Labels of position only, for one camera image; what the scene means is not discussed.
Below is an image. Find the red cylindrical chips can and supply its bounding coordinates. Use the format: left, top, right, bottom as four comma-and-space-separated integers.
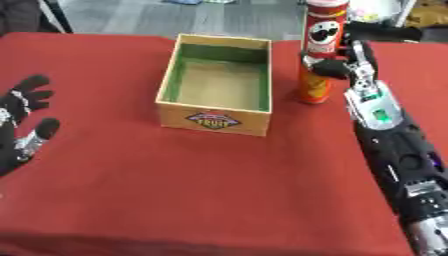
297, 0, 352, 105

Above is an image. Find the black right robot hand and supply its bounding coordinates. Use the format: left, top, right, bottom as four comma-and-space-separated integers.
299, 21, 424, 89

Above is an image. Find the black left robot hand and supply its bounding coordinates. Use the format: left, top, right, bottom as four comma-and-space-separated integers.
0, 74, 62, 177

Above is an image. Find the tan cardboard box green inside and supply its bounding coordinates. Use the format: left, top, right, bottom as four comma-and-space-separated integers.
154, 33, 275, 137

